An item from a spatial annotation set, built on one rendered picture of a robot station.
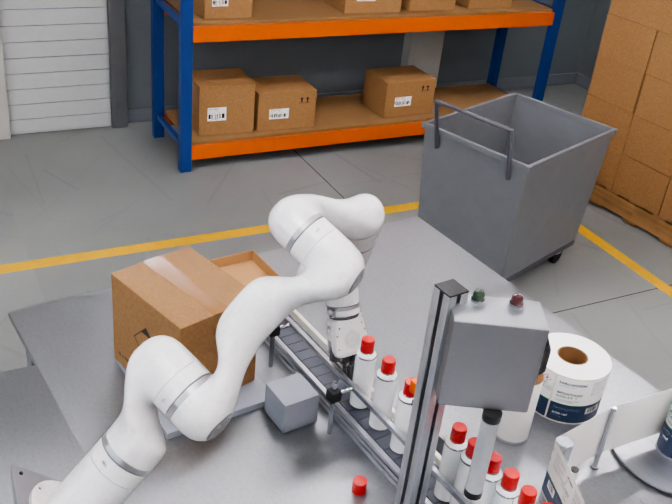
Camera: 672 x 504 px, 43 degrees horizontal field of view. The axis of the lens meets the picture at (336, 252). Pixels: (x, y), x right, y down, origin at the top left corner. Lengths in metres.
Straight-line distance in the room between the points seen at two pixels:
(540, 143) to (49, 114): 3.10
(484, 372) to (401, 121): 4.46
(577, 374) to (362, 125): 3.79
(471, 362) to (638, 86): 3.93
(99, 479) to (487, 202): 2.76
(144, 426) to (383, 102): 4.42
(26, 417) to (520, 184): 2.51
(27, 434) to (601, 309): 3.11
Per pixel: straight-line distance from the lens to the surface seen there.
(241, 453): 2.13
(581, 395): 2.26
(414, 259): 2.95
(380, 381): 2.05
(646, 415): 2.23
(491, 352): 1.55
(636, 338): 4.42
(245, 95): 5.40
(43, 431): 2.22
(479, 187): 4.14
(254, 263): 2.82
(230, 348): 1.66
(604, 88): 5.51
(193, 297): 2.13
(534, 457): 2.18
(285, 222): 1.66
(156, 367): 1.70
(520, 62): 7.49
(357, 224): 1.74
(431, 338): 1.59
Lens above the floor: 2.30
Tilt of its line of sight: 30 degrees down
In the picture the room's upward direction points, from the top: 6 degrees clockwise
